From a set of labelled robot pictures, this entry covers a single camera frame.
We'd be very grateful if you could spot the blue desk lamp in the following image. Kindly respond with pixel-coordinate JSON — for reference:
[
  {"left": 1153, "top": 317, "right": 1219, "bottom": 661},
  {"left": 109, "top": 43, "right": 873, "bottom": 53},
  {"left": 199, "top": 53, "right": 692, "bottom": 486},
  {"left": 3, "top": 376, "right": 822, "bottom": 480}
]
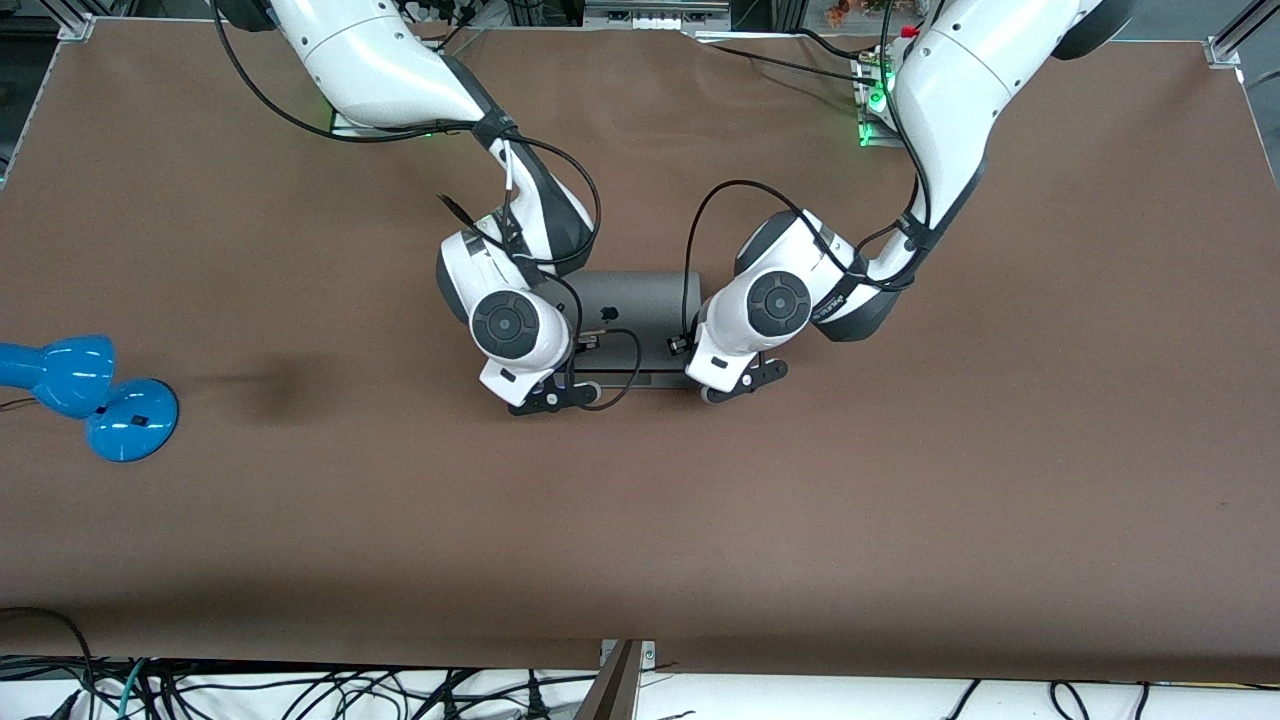
[{"left": 0, "top": 335, "right": 181, "bottom": 463}]

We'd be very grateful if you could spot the black looping cable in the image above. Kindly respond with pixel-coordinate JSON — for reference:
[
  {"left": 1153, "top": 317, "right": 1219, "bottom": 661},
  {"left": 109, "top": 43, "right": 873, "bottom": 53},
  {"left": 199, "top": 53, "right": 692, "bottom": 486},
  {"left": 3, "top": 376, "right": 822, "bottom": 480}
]
[{"left": 0, "top": 607, "right": 96, "bottom": 720}]

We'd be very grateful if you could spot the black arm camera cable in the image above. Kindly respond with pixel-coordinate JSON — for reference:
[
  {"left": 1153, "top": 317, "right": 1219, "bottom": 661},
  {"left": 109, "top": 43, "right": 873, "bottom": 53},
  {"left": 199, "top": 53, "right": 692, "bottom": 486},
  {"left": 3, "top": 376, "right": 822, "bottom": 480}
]
[
  {"left": 210, "top": 0, "right": 643, "bottom": 413},
  {"left": 682, "top": 0, "right": 936, "bottom": 346}
]

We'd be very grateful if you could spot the black arm base cable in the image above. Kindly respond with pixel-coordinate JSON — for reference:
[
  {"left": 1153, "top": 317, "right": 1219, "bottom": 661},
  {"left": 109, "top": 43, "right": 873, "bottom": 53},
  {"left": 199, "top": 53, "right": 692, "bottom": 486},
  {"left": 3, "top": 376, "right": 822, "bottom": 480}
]
[
  {"left": 690, "top": 38, "right": 881, "bottom": 86},
  {"left": 795, "top": 28, "right": 891, "bottom": 66},
  {"left": 405, "top": 0, "right": 486, "bottom": 51}
]

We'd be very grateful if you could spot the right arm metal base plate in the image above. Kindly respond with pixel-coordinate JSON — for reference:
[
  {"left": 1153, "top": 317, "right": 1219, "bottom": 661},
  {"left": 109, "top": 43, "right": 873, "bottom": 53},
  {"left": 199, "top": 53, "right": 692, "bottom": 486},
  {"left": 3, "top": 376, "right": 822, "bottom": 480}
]
[{"left": 330, "top": 108, "right": 441, "bottom": 138}]

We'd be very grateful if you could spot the grey laptop with black keyboard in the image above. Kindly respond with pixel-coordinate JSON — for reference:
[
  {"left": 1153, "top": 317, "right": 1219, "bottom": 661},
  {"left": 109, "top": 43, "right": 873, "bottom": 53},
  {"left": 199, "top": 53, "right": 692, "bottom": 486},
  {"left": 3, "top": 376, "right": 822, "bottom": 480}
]
[{"left": 560, "top": 270, "right": 703, "bottom": 390}]

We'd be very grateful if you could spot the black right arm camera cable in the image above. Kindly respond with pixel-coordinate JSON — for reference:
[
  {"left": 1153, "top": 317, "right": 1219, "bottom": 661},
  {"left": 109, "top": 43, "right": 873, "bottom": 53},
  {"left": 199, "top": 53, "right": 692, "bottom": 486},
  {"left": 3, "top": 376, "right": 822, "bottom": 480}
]
[{"left": 210, "top": 0, "right": 643, "bottom": 413}]

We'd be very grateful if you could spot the teal cable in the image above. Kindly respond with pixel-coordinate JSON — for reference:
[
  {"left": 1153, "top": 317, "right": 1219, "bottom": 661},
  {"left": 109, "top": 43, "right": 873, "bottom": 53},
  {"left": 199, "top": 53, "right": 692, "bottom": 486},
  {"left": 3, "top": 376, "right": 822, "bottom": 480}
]
[{"left": 118, "top": 658, "right": 153, "bottom": 720}]

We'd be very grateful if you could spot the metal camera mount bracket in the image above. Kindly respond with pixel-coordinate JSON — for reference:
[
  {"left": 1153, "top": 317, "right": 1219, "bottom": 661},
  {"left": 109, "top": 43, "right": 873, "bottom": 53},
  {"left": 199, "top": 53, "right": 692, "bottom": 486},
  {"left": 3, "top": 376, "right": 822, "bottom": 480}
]
[{"left": 575, "top": 638, "right": 658, "bottom": 720}]

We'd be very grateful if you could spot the brown table cover sheet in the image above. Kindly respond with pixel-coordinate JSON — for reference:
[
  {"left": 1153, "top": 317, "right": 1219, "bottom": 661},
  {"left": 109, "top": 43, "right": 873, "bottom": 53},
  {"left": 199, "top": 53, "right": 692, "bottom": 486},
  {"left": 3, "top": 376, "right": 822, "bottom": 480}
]
[{"left": 0, "top": 18, "right": 1280, "bottom": 686}]

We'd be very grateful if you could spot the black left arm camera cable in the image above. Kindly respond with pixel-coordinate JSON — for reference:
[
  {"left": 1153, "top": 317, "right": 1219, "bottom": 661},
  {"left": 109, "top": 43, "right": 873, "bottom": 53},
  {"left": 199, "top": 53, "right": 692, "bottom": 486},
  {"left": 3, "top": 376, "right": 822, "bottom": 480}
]
[{"left": 682, "top": 0, "right": 936, "bottom": 346}]

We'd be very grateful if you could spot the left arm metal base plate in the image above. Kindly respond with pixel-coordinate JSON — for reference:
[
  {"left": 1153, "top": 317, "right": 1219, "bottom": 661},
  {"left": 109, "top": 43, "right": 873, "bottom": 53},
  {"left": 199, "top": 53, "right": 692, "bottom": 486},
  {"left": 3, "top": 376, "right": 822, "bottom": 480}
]
[{"left": 855, "top": 50, "right": 901, "bottom": 148}]

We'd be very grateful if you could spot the grey power strip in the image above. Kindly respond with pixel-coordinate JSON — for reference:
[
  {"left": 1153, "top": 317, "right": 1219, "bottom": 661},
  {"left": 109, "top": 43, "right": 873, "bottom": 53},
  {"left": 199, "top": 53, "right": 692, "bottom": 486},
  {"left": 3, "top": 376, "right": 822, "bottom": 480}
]
[{"left": 583, "top": 0, "right": 733, "bottom": 31}]

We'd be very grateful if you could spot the black cable tangle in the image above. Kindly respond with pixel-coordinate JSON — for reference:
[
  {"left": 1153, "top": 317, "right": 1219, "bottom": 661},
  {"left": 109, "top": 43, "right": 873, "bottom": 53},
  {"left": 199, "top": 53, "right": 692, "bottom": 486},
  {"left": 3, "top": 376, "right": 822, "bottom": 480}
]
[{"left": 0, "top": 655, "right": 601, "bottom": 720}]

